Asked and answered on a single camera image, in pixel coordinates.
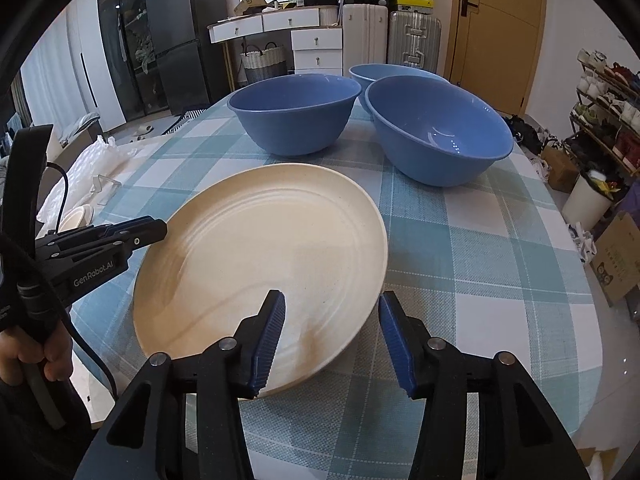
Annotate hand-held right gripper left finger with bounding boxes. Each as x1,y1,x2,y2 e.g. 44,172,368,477
75,289,287,480

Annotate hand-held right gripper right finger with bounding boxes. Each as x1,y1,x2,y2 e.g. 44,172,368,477
378,291,593,480

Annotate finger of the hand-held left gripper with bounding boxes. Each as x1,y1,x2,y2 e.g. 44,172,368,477
54,219,168,262
47,215,157,249

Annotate large cream plate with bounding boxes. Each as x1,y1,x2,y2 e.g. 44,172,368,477
132,162,389,401

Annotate large blue bowl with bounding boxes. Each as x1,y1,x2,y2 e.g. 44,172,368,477
364,75,515,188

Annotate person's left forearm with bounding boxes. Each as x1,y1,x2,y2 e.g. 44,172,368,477
0,380,108,480

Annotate person's left hand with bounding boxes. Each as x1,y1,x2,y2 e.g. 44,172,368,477
0,317,75,387

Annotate small cream plate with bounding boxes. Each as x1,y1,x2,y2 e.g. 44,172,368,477
60,204,96,233

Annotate clear acrylic stand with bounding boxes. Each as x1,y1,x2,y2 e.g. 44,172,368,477
91,174,122,196

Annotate white bubble wrap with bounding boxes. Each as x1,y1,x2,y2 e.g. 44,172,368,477
37,135,151,231

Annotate grey sofa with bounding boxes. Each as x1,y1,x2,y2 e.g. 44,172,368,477
0,110,101,201

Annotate teal checked tablecloth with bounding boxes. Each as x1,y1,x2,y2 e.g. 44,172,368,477
70,75,603,480

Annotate black and white rug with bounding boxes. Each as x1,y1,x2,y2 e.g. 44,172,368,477
160,107,211,136

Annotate white curtain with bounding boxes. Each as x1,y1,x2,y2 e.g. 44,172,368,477
20,35,86,131

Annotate dark glass cabinet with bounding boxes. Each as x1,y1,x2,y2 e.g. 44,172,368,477
97,0,151,123

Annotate black refrigerator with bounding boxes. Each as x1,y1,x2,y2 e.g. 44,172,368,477
145,0,228,116

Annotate grey woven basket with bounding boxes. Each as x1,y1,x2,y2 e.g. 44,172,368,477
240,42,288,86

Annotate white striped sneakers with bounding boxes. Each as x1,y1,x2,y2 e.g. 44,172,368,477
565,222,598,261

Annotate printed cardboard box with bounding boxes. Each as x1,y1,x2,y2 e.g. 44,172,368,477
590,210,640,306

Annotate white trash bin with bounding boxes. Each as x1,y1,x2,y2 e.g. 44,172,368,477
561,167,628,233

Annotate small brown cardboard box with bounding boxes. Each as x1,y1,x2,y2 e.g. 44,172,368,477
540,145,581,193

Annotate pile of black shoes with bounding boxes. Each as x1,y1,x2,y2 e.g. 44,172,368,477
505,115,546,156

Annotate white vanity desk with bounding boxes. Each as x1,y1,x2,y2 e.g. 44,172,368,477
207,5,346,91

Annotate wooden shoe rack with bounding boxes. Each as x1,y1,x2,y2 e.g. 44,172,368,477
570,47,640,176

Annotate white suitcase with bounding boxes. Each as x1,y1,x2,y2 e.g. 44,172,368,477
341,2,390,68

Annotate silver suitcase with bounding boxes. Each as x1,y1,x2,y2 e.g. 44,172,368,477
387,10,442,78

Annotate row of assorted shoes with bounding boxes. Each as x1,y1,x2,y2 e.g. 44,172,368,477
575,49,640,171

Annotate yellow wooden door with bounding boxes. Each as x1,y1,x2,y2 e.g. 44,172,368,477
445,0,547,116

